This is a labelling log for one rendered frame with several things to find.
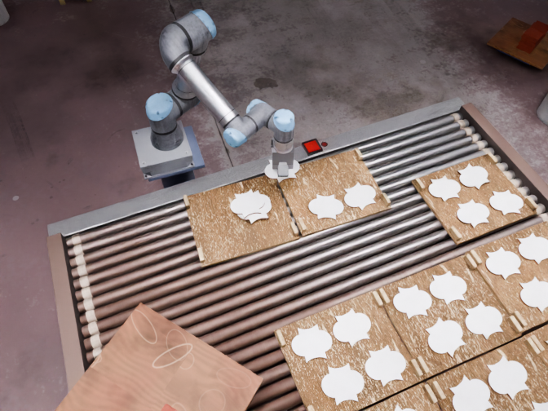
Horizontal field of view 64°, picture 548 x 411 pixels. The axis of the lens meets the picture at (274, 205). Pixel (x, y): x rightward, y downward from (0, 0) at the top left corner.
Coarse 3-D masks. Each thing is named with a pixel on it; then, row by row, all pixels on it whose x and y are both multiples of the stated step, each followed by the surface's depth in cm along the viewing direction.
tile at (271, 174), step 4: (268, 160) 185; (296, 164) 184; (268, 168) 183; (296, 168) 183; (268, 172) 182; (272, 172) 182; (276, 172) 182; (292, 172) 182; (296, 172) 182; (268, 176) 180; (272, 176) 180; (276, 176) 180; (288, 176) 181; (292, 176) 181; (280, 180) 179
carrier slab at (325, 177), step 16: (320, 160) 203; (336, 160) 203; (352, 160) 204; (304, 176) 198; (320, 176) 198; (336, 176) 198; (352, 176) 198; (368, 176) 198; (288, 192) 193; (304, 192) 193; (320, 192) 193; (336, 192) 193; (304, 208) 189; (352, 208) 189; (368, 208) 189; (384, 208) 189; (304, 224) 184; (320, 224) 184; (336, 224) 184
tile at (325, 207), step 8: (312, 200) 190; (320, 200) 190; (328, 200) 190; (336, 200) 190; (312, 208) 188; (320, 208) 188; (328, 208) 188; (336, 208) 188; (320, 216) 185; (328, 216) 185
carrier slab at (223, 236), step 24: (216, 192) 193; (240, 192) 193; (264, 192) 193; (192, 216) 186; (216, 216) 186; (288, 216) 186; (216, 240) 180; (240, 240) 180; (264, 240) 180; (288, 240) 180
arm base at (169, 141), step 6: (156, 132) 196; (168, 132) 196; (174, 132) 199; (180, 132) 203; (150, 138) 203; (156, 138) 199; (162, 138) 198; (168, 138) 198; (174, 138) 200; (180, 138) 203; (156, 144) 202; (162, 144) 200; (168, 144) 200; (174, 144) 201; (180, 144) 205; (162, 150) 202; (168, 150) 202
